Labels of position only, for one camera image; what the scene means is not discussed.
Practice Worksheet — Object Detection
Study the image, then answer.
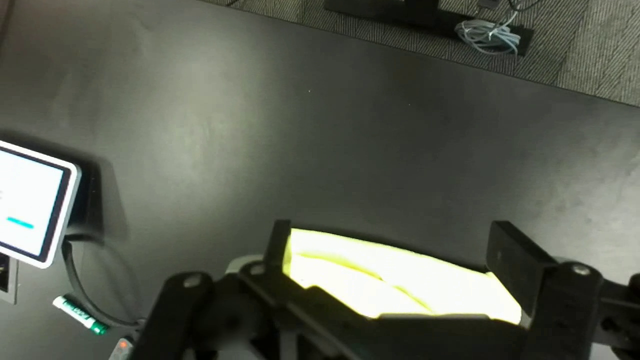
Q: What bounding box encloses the yellow towel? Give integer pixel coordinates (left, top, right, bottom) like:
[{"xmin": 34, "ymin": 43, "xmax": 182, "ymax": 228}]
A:
[{"xmin": 280, "ymin": 226, "xmax": 528, "ymax": 327}]

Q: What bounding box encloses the white framed tablet on stand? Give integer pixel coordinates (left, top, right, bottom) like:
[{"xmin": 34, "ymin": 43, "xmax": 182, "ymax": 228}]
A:
[{"xmin": 0, "ymin": 138, "xmax": 84, "ymax": 269}]

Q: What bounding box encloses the pale blue cable bundle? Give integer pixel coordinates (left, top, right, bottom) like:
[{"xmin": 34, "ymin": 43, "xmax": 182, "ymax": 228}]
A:
[{"xmin": 453, "ymin": 16, "xmax": 524, "ymax": 56}]

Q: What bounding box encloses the looped black cable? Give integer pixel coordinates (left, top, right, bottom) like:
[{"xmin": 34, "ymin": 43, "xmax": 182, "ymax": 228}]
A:
[{"xmin": 60, "ymin": 232, "xmax": 145, "ymax": 330}]

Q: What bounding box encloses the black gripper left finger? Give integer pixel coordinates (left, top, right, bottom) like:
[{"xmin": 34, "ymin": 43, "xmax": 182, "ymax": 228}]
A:
[{"xmin": 135, "ymin": 217, "xmax": 428, "ymax": 360}]

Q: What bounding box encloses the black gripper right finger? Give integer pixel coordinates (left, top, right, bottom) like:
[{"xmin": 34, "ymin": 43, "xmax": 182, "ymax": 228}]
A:
[{"xmin": 485, "ymin": 220, "xmax": 640, "ymax": 360}]

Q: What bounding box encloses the green and white marker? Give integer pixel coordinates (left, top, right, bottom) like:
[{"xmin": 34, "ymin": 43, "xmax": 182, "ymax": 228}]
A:
[{"xmin": 49, "ymin": 294, "xmax": 109, "ymax": 335}]

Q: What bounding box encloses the table cable port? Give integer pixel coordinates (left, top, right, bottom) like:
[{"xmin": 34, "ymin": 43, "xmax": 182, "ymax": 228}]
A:
[{"xmin": 0, "ymin": 252, "xmax": 20, "ymax": 306}]

